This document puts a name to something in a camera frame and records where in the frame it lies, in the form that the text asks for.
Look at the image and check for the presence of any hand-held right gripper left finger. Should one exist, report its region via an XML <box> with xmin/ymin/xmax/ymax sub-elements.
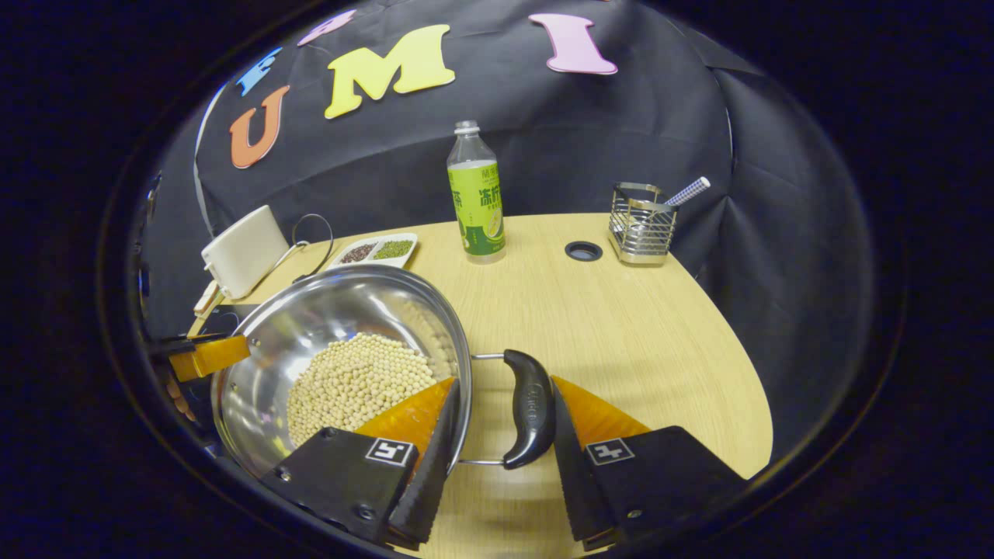
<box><xmin>260</xmin><ymin>377</ymin><xmax>461</xmax><ymax>550</ymax></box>

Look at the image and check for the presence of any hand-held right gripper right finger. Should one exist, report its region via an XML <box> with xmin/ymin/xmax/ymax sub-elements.
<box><xmin>550</xmin><ymin>375</ymin><xmax>748</xmax><ymax>552</ymax></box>

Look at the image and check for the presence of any black induction cooktop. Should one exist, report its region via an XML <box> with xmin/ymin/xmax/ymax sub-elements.
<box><xmin>198</xmin><ymin>304</ymin><xmax>261</xmax><ymax>336</ymax></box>

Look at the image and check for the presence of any stainless steel pot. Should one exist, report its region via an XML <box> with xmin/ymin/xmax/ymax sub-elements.
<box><xmin>211</xmin><ymin>264</ymin><xmax>557</xmax><ymax>478</ymax></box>

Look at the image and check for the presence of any white sandwich plate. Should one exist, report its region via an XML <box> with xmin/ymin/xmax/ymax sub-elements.
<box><xmin>193</xmin><ymin>281</ymin><xmax>226</xmax><ymax>336</ymax></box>

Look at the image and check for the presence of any pile of soybeans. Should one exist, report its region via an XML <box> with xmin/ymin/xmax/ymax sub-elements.
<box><xmin>287</xmin><ymin>332</ymin><xmax>440</xmax><ymax>448</ymax></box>

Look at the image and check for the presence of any white toaster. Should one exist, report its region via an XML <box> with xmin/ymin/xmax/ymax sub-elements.
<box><xmin>201</xmin><ymin>205</ymin><xmax>290</xmax><ymax>300</ymax></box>

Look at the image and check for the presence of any white divided bean dish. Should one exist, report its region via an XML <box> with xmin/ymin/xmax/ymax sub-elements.
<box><xmin>326</xmin><ymin>233</ymin><xmax>419</xmax><ymax>271</ymax></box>

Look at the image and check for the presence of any green label bottle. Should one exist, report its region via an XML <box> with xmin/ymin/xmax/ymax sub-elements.
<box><xmin>447</xmin><ymin>120</ymin><xmax>507</xmax><ymax>265</ymax></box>

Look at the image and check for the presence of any black backdrop cloth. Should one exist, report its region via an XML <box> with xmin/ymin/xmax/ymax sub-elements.
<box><xmin>136</xmin><ymin>0</ymin><xmax>874</xmax><ymax>459</ymax></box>

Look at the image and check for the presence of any black power cable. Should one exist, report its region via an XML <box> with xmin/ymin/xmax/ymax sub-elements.
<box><xmin>291</xmin><ymin>214</ymin><xmax>335</xmax><ymax>282</ymax></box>

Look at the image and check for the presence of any metal wire utensil holder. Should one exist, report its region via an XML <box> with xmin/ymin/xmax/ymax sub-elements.
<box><xmin>608</xmin><ymin>182</ymin><xmax>679</xmax><ymax>267</ymax></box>

